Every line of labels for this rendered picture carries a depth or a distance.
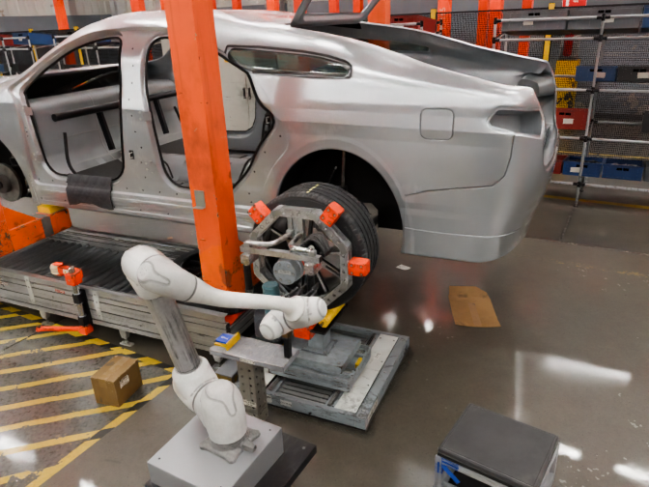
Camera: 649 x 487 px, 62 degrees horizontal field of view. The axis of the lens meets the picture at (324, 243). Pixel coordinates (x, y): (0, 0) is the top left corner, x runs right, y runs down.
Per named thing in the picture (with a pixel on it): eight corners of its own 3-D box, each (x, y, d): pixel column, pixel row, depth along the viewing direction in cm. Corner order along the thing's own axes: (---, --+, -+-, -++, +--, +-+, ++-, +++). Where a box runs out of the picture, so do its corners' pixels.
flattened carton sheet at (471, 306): (486, 290, 413) (486, 286, 412) (500, 327, 362) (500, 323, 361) (446, 289, 416) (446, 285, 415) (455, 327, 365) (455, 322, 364)
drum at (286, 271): (316, 270, 276) (315, 244, 271) (297, 288, 258) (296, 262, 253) (292, 266, 282) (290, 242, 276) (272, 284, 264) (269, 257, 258)
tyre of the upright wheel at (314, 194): (283, 290, 323) (387, 294, 294) (263, 308, 303) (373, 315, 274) (261, 184, 301) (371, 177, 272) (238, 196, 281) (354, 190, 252)
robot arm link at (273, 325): (280, 328, 229) (304, 321, 222) (263, 347, 216) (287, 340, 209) (268, 306, 227) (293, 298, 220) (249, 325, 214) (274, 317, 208)
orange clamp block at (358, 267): (352, 269, 268) (370, 271, 264) (347, 275, 261) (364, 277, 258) (352, 256, 265) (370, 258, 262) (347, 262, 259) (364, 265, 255)
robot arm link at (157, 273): (202, 274, 183) (183, 263, 193) (158, 257, 170) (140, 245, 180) (184, 309, 182) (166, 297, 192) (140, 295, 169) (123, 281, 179)
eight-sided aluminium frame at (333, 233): (353, 311, 276) (352, 211, 255) (349, 317, 270) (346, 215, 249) (262, 295, 297) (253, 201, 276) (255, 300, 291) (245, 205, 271)
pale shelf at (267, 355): (299, 354, 271) (298, 348, 269) (283, 372, 256) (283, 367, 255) (227, 337, 287) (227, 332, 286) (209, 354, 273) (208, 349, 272)
